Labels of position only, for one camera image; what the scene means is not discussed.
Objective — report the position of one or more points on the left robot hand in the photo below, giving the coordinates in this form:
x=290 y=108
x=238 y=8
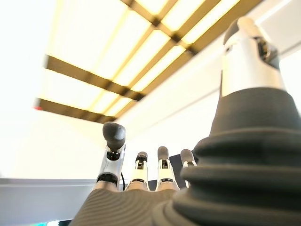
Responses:
x=235 y=176

